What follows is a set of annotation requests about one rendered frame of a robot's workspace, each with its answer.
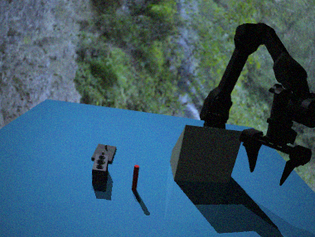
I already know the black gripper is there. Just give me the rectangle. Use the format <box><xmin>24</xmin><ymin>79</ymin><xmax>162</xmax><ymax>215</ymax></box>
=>
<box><xmin>239</xmin><ymin>114</ymin><xmax>312</xmax><ymax>186</ymax></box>

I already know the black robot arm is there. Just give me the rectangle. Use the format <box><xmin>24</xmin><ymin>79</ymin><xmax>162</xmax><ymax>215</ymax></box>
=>
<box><xmin>200</xmin><ymin>22</ymin><xmax>315</xmax><ymax>129</ymax></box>

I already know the red peg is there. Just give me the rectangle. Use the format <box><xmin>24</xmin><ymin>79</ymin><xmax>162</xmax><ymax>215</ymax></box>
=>
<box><xmin>132</xmin><ymin>165</ymin><xmax>140</xmax><ymax>191</ymax></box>

